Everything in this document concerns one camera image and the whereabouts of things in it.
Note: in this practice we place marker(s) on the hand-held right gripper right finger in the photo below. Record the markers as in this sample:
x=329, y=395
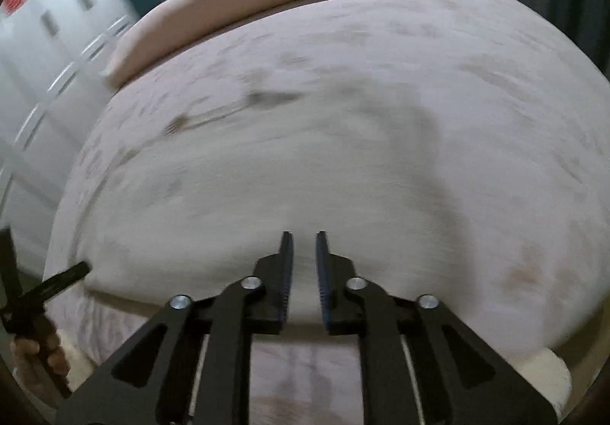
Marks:
x=323, y=282

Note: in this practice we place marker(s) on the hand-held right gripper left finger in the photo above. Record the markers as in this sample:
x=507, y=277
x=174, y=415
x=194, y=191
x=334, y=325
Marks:
x=287, y=272

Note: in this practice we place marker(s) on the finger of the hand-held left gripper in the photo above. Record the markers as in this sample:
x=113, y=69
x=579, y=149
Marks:
x=57, y=282

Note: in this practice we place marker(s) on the person's left hand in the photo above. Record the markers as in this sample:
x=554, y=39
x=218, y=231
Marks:
x=55, y=358

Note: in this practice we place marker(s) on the floral pink plush bed blanket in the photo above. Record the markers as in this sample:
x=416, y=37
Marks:
x=476, y=120

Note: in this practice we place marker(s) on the white panelled wardrobe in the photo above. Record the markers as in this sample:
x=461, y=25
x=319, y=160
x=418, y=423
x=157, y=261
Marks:
x=47, y=48

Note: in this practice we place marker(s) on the fluffy cream rug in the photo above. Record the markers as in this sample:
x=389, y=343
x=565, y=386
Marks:
x=548, y=377

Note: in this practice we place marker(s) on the red wardrobe sticker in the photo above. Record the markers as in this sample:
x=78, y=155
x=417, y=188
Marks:
x=14, y=1

